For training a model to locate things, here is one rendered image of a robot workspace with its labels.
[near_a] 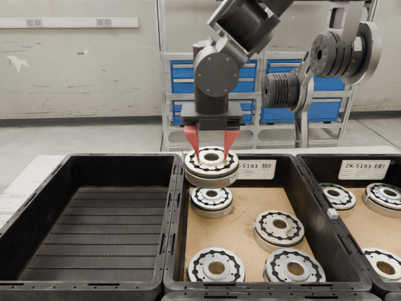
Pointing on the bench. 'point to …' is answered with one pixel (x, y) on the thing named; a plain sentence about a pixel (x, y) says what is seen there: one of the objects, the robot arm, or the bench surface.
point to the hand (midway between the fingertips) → (211, 154)
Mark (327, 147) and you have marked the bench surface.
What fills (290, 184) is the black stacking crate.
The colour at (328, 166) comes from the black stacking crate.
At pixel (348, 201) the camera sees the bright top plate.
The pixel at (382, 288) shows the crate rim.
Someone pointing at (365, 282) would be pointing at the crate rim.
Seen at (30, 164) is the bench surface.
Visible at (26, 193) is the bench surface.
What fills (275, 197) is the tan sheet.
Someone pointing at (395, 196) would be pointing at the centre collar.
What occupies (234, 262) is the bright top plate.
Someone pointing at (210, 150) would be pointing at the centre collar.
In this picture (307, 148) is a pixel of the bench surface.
